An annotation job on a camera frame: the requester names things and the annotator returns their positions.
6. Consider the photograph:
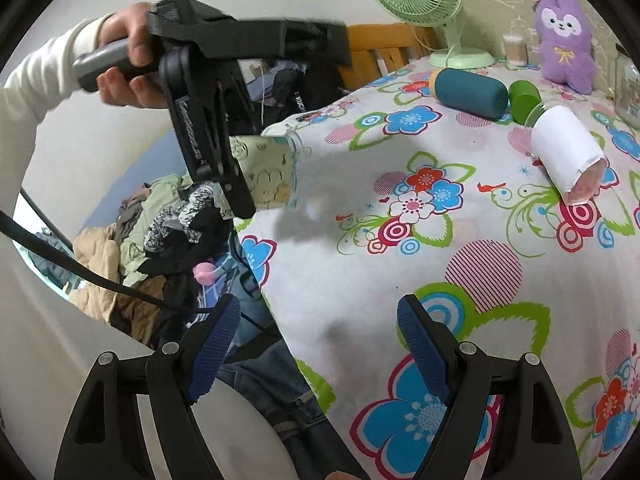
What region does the black and white patterned garment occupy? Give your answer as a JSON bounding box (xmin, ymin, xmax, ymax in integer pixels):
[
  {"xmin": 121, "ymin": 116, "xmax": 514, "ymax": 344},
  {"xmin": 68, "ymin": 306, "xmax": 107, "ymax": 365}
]
[{"xmin": 144, "ymin": 184, "xmax": 227, "ymax": 261}]

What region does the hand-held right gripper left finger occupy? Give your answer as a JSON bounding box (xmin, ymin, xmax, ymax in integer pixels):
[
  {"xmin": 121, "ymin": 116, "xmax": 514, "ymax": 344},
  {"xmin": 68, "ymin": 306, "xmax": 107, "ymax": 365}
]
[{"xmin": 54, "ymin": 294, "xmax": 242, "ymax": 480}]

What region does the person's blue jeans leg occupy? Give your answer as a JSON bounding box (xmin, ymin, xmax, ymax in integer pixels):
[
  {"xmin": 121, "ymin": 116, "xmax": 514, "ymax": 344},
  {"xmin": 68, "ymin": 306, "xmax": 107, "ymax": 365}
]
[{"xmin": 212, "ymin": 260, "xmax": 373, "ymax": 480}]

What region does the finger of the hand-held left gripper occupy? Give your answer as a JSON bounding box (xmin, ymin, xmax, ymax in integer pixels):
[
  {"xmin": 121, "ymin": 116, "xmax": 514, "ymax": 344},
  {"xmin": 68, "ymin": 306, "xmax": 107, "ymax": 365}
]
[
  {"xmin": 167, "ymin": 51, "xmax": 257, "ymax": 221},
  {"xmin": 215, "ymin": 20, "xmax": 352, "ymax": 67}
]

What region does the black bag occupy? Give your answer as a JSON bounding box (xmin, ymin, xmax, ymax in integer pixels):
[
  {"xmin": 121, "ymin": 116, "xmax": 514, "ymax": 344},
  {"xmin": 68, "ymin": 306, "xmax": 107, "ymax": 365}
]
[{"xmin": 234, "ymin": 59, "xmax": 352, "ymax": 134}]

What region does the light green garment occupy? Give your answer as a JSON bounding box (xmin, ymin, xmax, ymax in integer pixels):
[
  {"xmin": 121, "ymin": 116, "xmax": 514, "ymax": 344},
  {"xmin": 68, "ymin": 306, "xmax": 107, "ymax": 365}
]
[{"xmin": 119, "ymin": 174, "xmax": 201, "ymax": 283}]

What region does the person's left forearm white sleeve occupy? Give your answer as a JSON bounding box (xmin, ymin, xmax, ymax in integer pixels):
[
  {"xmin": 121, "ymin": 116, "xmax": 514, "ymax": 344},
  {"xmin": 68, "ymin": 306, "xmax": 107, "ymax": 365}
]
[{"xmin": 0, "ymin": 14, "xmax": 115, "ymax": 201}]

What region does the orange wooden chair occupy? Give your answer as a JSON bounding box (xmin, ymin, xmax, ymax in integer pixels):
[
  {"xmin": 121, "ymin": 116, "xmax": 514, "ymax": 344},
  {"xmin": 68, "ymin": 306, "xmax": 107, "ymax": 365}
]
[{"xmin": 344, "ymin": 23, "xmax": 442, "ymax": 92}]

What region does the teal bottle with orange cap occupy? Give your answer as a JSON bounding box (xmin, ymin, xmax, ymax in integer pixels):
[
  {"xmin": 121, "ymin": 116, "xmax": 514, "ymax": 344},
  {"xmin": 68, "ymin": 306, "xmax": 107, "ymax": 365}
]
[{"xmin": 429, "ymin": 67, "xmax": 510, "ymax": 121}]

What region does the purple plush toy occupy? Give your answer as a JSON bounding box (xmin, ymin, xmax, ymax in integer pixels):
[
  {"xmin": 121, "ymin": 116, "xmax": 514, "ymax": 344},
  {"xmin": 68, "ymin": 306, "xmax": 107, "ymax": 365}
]
[{"xmin": 532, "ymin": 0, "xmax": 599, "ymax": 95}]

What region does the beige coat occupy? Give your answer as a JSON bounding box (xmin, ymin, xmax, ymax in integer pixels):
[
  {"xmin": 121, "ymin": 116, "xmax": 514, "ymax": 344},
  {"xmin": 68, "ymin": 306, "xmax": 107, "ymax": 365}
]
[{"xmin": 69, "ymin": 224, "xmax": 168, "ymax": 348}]

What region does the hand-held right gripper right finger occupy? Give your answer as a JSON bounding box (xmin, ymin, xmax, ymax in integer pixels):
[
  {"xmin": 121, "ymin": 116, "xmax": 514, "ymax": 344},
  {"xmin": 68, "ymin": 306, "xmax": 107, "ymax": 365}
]
[{"xmin": 396, "ymin": 294, "xmax": 583, "ymax": 480}]

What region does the green plastic cup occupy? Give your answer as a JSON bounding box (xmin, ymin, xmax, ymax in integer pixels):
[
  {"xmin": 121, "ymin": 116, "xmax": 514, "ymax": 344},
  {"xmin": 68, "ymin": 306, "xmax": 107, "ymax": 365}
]
[{"xmin": 509, "ymin": 81, "xmax": 544, "ymax": 124}]

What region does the person's left hand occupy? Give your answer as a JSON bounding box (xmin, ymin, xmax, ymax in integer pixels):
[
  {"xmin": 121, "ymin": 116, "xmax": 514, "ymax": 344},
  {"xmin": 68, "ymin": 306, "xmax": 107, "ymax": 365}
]
[{"xmin": 96, "ymin": 2, "xmax": 173, "ymax": 111}]

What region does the glass jar with white label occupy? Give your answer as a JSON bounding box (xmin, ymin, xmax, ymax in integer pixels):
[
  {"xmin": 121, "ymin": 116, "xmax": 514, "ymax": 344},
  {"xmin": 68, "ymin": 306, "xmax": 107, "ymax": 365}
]
[{"xmin": 524, "ymin": 102, "xmax": 609, "ymax": 206}]

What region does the cotton swab container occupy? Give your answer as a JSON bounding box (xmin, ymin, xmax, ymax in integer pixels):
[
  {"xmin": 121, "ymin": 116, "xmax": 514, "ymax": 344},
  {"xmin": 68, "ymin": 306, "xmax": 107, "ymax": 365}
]
[{"xmin": 501, "ymin": 34, "xmax": 530, "ymax": 67}]

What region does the clear glass jar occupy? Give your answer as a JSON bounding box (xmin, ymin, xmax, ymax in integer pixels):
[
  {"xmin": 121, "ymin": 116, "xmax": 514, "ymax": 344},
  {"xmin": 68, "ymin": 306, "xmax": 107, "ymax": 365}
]
[{"xmin": 614, "ymin": 45, "xmax": 640, "ymax": 129}]

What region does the floral printed tablecloth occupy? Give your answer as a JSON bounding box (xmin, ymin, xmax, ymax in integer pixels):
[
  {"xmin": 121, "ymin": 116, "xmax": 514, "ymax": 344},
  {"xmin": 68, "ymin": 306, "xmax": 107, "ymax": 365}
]
[{"xmin": 232, "ymin": 55, "xmax": 640, "ymax": 480}]

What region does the black cable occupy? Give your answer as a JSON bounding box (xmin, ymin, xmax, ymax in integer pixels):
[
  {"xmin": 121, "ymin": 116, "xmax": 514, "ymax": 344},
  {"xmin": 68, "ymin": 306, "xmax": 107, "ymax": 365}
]
[{"xmin": 0, "ymin": 210, "xmax": 213, "ymax": 315}]

